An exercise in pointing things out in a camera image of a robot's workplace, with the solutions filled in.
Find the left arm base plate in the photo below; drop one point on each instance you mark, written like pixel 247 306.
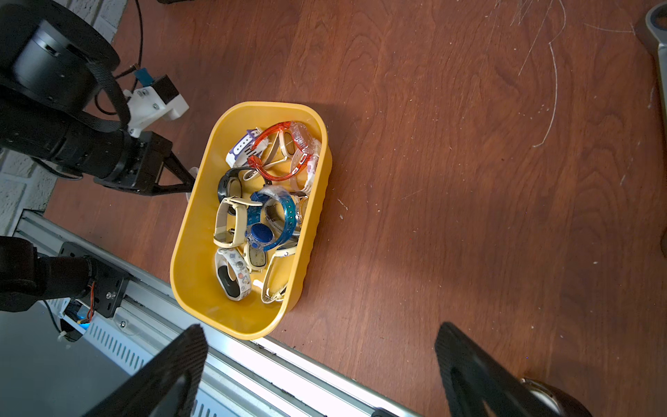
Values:
pixel 109 281

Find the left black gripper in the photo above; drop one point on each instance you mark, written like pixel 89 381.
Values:
pixel 115 159

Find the black digital watch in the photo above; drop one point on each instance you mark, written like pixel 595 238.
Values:
pixel 230 185

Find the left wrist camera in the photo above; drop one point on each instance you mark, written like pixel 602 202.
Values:
pixel 156 98

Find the white slim strap watch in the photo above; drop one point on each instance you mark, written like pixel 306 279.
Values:
pixel 281 150

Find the pink white strap watch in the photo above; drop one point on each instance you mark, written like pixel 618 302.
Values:
pixel 310 169

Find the beige strap watch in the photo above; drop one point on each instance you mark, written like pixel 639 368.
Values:
pixel 231 222

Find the cream oval face watch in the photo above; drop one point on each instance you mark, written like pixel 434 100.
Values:
pixel 274 287

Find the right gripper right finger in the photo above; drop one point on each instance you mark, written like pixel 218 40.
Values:
pixel 475 384

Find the brown leather strap watch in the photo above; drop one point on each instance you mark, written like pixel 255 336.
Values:
pixel 557 400

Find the blue transparent watch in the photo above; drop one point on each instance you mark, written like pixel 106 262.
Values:
pixel 272 220

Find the patterned white band watch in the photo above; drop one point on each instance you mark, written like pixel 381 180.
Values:
pixel 232 273

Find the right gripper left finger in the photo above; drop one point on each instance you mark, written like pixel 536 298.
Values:
pixel 166 386

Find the yellow plastic storage tray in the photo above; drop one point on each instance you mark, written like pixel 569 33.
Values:
pixel 192 271

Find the red transparent watch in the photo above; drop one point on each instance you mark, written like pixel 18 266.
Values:
pixel 302 140

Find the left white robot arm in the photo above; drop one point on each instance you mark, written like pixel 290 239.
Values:
pixel 62 105

